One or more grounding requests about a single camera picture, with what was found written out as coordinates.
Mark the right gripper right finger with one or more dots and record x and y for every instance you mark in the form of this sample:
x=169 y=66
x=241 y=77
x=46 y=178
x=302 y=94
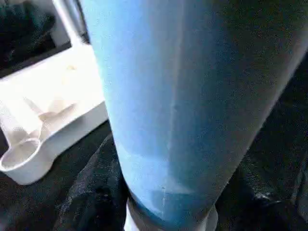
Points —
x=260 y=204

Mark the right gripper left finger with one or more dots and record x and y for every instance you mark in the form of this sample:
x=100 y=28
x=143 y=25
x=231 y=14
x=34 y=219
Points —
x=96 y=192

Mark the white plastic table top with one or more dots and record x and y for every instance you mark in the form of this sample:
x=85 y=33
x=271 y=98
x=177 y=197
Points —
x=48 y=101

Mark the white plastic table leg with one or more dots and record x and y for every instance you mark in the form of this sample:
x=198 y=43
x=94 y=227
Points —
x=168 y=96
x=72 y=19

